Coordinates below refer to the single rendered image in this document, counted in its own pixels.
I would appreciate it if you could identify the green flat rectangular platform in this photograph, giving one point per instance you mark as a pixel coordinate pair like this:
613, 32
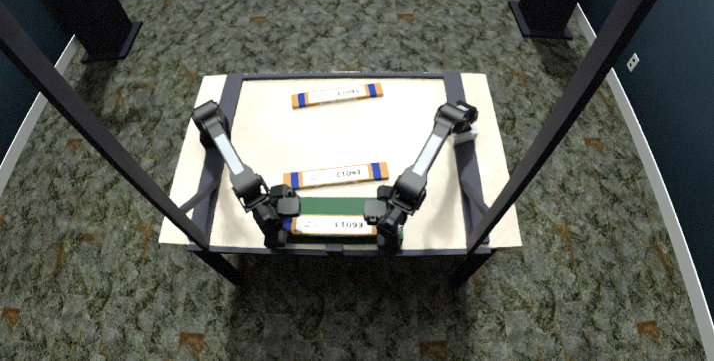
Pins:
333, 206

